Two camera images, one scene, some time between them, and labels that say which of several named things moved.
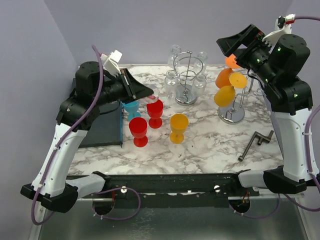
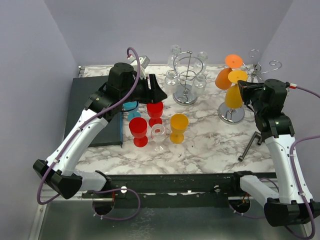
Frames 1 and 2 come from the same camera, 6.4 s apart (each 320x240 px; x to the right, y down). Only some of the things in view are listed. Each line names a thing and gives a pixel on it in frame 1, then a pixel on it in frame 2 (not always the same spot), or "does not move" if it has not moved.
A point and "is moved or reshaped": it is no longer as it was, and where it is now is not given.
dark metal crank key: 261,138 does not move
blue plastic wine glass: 132,108 does not move
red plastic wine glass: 138,127 does not move
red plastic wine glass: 155,110 does not move
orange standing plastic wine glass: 179,123 does not move
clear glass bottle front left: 171,82 does not move
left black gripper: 136,89 -> 154,94
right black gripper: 250,36 -> 247,88
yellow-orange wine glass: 225,96 is moved or reshaped
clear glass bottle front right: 199,85 does not move
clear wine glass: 159,93 is moved or reshaped
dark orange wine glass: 222,78 does not move
